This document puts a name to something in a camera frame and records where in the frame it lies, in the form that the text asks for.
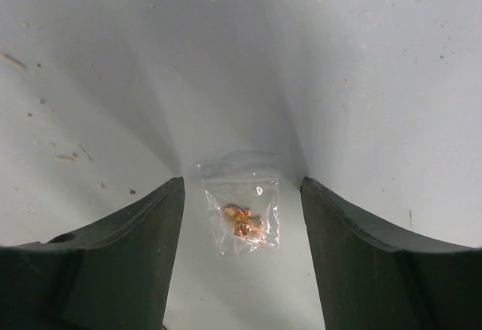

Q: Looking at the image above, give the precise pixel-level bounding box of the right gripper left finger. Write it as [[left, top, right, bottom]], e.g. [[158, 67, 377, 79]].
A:
[[1, 177, 185, 329]]

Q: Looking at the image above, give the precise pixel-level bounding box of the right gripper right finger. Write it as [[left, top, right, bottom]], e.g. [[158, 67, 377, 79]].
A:
[[300, 178, 481, 329]]

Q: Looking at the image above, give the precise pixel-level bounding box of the small brown paper scrap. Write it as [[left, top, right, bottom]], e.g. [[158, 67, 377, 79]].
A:
[[197, 151, 280, 257]]

